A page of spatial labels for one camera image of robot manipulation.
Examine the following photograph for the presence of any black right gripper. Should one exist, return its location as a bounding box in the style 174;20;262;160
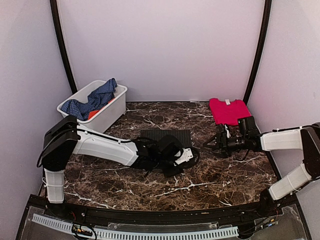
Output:
203;132;248;159

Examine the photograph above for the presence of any black striped garment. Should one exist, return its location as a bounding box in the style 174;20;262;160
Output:
140;128;192;148

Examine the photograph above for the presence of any red t-shirt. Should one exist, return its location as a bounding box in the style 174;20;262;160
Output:
209;98;251;126

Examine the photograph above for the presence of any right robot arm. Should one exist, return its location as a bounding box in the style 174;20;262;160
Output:
203;118;320;217

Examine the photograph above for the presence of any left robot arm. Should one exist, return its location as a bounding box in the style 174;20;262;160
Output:
36;115;194;218

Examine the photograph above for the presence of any white plastic laundry bin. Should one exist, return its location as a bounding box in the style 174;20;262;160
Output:
56;80;128;133

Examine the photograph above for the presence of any orange red garment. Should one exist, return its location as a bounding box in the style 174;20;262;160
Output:
87;98;115;120

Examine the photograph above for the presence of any blue checkered garment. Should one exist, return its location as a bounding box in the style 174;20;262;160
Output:
60;78;118;121

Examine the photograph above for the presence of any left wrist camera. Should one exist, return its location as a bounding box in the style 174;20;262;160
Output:
158;135;200;169

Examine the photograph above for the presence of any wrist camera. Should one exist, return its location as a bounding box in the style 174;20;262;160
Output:
237;116;260;139
158;135;200;169

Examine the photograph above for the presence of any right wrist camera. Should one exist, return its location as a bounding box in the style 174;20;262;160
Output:
237;116;260;139

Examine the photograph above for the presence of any black front rail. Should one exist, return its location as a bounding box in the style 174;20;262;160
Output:
26;194;296;226

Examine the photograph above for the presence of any white slotted cable duct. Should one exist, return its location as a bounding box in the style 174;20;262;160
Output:
31;213;239;240

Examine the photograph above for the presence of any black frame post right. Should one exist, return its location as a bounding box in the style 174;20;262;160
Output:
242;0;272;105

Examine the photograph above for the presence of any black frame post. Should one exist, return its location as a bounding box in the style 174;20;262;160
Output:
242;0;272;105
49;0;78;94

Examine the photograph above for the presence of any black frame post left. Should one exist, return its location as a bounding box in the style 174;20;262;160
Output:
49;0;78;94

